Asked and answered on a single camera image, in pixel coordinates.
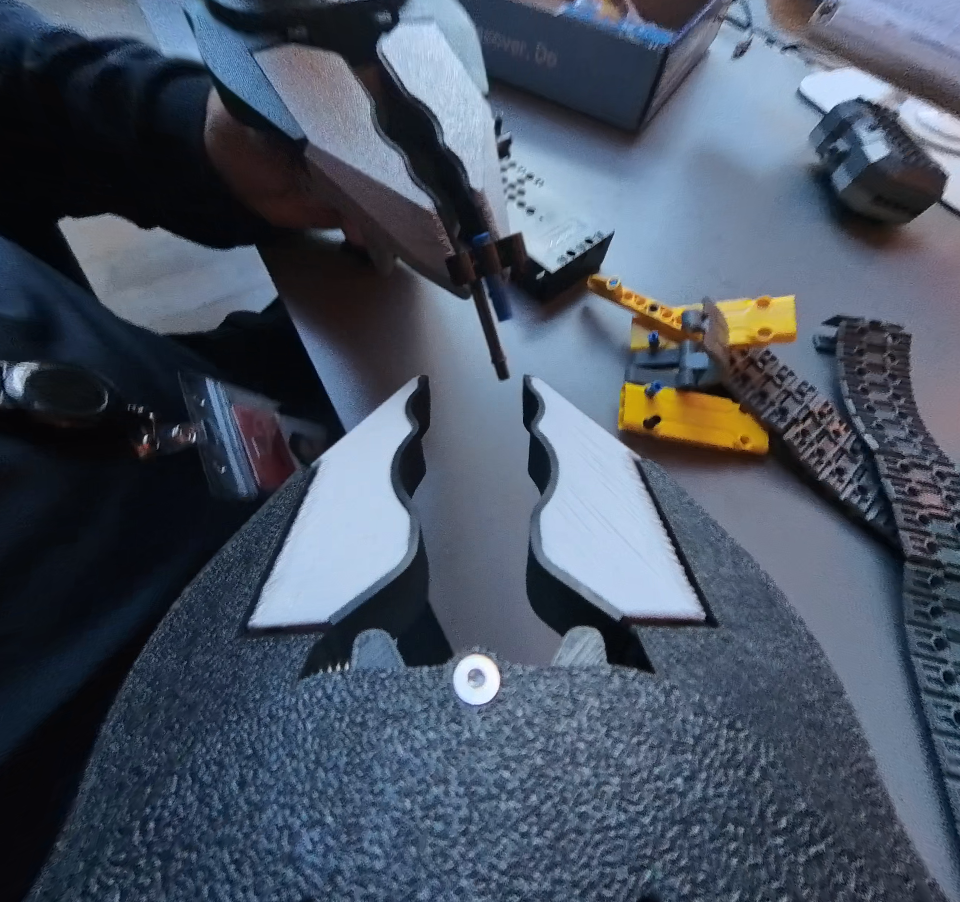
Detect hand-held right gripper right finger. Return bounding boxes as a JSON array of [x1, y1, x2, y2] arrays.
[[522, 374, 711, 627]]

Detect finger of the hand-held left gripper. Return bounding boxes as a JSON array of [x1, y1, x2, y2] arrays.
[[377, 19, 515, 258], [255, 41, 472, 300]]

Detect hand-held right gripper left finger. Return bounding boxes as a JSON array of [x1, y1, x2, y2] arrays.
[[246, 374, 435, 633]]

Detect black toy battery box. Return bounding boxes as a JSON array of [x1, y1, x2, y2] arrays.
[[491, 113, 618, 303]]

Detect black toy track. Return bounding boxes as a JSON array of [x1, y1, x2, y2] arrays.
[[716, 347, 901, 550], [813, 315, 960, 813]]

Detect black toy axle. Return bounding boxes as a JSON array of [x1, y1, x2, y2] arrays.
[[471, 234, 517, 383]]

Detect yellow beam grey panel assembly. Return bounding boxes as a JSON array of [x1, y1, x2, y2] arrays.
[[587, 274, 732, 393]]

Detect person's left forearm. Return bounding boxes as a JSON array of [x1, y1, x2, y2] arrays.
[[0, 0, 249, 250]]

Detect grey desk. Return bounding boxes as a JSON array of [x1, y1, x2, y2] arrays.
[[255, 0, 960, 895]]

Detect person's left hand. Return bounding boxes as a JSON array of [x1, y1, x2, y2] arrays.
[[204, 90, 395, 276]]

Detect red id badge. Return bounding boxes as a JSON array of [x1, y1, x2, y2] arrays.
[[178, 371, 297, 504]]

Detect blue cardboard box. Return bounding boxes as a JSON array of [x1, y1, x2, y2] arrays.
[[431, 0, 751, 134]]

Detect printed booklets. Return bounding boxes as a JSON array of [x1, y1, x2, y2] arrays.
[[558, 0, 676, 48]]

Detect person's dark clothing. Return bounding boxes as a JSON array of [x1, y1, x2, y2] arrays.
[[0, 234, 354, 902]]

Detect grey toy motor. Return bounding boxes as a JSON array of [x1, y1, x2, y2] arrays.
[[808, 98, 950, 226]]

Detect instruction sheet stand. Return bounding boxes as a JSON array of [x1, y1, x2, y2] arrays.
[[765, 0, 960, 104]]

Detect black lanyard clip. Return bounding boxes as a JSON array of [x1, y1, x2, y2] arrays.
[[0, 358, 204, 464]]

